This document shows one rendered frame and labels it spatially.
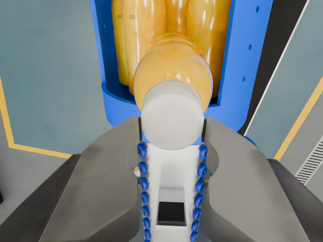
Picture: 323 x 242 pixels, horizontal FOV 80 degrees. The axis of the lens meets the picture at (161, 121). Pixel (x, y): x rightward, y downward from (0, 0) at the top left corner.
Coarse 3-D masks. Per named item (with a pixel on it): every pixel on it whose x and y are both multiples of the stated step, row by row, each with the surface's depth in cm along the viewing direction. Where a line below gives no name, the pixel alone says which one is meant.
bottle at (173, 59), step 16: (176, 32) 27; (160, 48) 16; (176, 48) 15; (192, 48) 16; (144, 64) 15; (160, 64) 14; (176, 64) 14; (192, 64) 14; (208, 64) 17; (144, 80) 14; (160, 80) 14; (176, 80) 12; (192, 80) 14; (208, 80) 15; (144, 96) 14; (208, 96) 15
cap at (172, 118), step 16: (160, 96) 11; (176, 96) 11; (192, 96) 12; (144, 112) 11; (160, 112) 11; (176, 112) 11; (192, 112) 11; (144, 128) 12; (160, 128) 12; (176, 128) 12; (192, 128) 12; (160, 144) 12; (176, 144) 12
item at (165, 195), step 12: (168, 192) 74; (180, 192) 74; (168, 204) 67; (180, 204) 67; (156, 216) 65; (168, 216) 63; (180, 216) 63; (156, 228) 63; (168, 228) 63; (180, 228) 62
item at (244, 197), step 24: (216, 120) 11; (216, 144) 9; (240, 144) 9; (216, 168) 9; (240, 168) 8; (264, 168) 8; (216, 192) 7; (240, 192) 7; (264, 192) 7; (216, 216) 6; (240, 216) 6; (264, 216) 6; (288, 216) 6; (216, 240) 7; (240, 240) 6; (264, 240) 5; (288, 240) 5
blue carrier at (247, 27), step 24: (96, 0) 32; (240, 0) 21; (264, 0) 24; (96, 24) 33; (240, 24) 23; (264, 24) 26; (240, 48) 24; (240, 72) 26; (120, 96) 45; (240, 96) 28; (120, 120) 31; (240, 120) 31; (192, 144) 29
